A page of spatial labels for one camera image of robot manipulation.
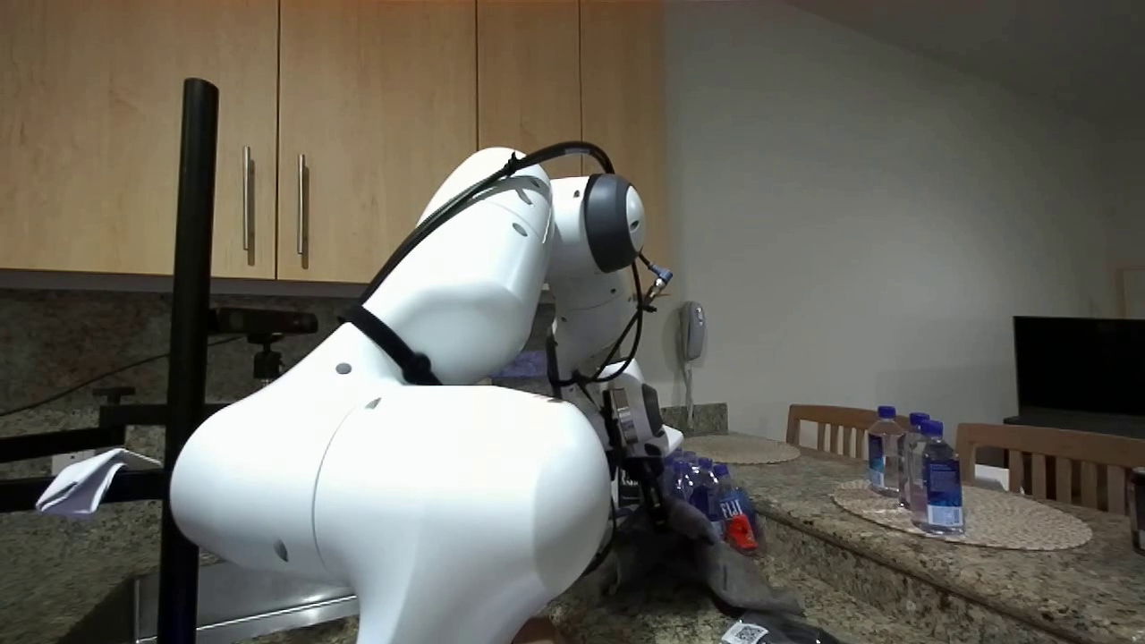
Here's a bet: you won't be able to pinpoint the round woven placemat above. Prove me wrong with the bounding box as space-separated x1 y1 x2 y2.
678 430 805 470
831 474 1096 554

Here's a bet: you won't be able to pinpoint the white crumpled paper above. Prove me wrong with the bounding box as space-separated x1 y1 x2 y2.
32 443 163 520

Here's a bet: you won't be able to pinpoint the metal cabinet handle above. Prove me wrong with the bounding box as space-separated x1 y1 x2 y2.
238 144 258 268
298 152 313 272

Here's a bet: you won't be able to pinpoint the plastic bag with black cable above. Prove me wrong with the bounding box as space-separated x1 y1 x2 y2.
714 603 844 644

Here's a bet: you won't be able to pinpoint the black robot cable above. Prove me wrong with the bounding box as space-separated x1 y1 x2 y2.
355 139 671 396

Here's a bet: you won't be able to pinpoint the wooden wall cabinets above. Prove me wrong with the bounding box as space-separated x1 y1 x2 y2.
0 0 670 291

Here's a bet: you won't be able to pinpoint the blue wall label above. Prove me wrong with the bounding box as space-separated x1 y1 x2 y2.
492 352 557 390

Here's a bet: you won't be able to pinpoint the wooden chair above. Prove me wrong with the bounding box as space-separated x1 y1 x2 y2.
784 399 880 464
953 420 1145 520

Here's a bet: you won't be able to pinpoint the standing blue label water bottle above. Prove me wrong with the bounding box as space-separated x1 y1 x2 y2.
912 420 969 536
894 409 931 514
866 404 900 492

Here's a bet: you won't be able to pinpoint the black camera on mount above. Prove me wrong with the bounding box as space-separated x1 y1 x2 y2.
210 304 320 385

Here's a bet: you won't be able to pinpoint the black stand pole with arms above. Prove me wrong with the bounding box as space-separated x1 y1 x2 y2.
0 76 285 644

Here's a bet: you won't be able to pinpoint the black television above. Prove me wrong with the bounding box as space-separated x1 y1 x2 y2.
1009 312 1145 439

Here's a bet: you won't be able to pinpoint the stainless steel sink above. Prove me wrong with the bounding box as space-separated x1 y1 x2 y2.
127 552 360 644

